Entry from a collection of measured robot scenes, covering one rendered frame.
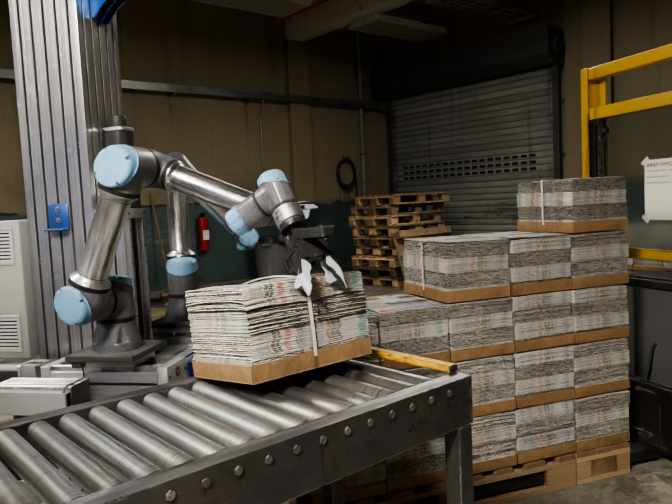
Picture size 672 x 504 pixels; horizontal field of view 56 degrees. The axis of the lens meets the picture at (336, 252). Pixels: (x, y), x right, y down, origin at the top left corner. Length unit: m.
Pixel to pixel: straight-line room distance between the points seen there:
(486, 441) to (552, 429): 0.32
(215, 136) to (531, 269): 7.52
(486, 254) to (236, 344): 1.28
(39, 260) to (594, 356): 2.20
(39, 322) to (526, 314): 1.82
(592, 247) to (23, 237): 2.17
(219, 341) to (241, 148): 8.39
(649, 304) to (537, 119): 6.64
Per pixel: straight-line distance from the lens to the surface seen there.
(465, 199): 10.56
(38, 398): 2.08
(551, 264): 2.70
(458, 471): 1.66
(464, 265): 2.47
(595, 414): 2.98
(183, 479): 1.15
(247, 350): 1.48
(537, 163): 9.82
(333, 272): 1.55
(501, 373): 2.63
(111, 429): 1.46
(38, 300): 2.40
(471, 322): 2.52
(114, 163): 1.81
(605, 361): 2.94
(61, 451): 1.36
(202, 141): 9.56
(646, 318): 3.49
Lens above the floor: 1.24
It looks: 5 degrees down
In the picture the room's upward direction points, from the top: 3 degrees counter-clockwise
